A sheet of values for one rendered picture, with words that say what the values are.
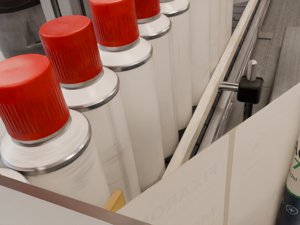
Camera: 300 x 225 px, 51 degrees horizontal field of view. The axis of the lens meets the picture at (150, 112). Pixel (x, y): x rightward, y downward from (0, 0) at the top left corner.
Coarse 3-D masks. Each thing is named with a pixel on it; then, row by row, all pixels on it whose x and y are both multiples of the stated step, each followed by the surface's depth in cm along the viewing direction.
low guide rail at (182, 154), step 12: (252, 0) 65; (252, 12) 64; (240, 24) 56; (240, 36) 54; (228, 48) 50; (228, 60) 47; (216, 72) 45; (216, 84) 42; (204, 96) 40; (204, 108) 38; (192, 120) 37; (204, 120) 39; (192, 132) 35; (180, 144) 34; (192, 144) 35; (180, 156) 33; (168, 168) 31
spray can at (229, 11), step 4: (228, 0) 49; (232, 0) 50; (228, 4) 50; (232, 4) 51; (228, 8) 50; (232, 8) 51; (228, 12) 51; (232, 12) 52; (228, 16) 51; (232, 16) 52; (228, 20) 52; (228, 24) 52; (228, 28) 52; (228, 32) 53; (228, 36) 53; (228, 40) 54
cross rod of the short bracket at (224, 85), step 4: (220, 84) 43; (224, 84) 43; (228, 84) 43; (232, 84) 43; (236, 84) 42; (220, 88) 43; (224, 88) 43; (228, 88) 43; (232, 88) 43; (236, 88) 42
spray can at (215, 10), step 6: (216, 0) 40; (216, 6) 41; (216, 12) 41; (216, 18) 42; (210, 24) 42; (216, 24) 42; (210, 30) 42; (216, 30) 43; (210, 36) 43; (216, 36) 43; (210, 42) 43; (216, 42) 44; (210, 48) 44; (216, 48) 44; (210, 54) 44; (216, 54) 45; (210, 60) 45; (216, 60) 46; (210, 66) 46; (216, 66) 46; (210, 72) 46; (210, 78) 47
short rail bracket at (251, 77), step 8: (248, 64) 40; (256, 64) 39; (248, 72) 40; (256, 72) 40; (240, 80) 42; (248, 80) 41; (256, 80) 41; (240, 88) 41; (248, 88) 40; (256, 88) 40; (240, 96) 42; (248, 96) 41; (256, 96) 41; (248, 104) 43; (248, 112) 44
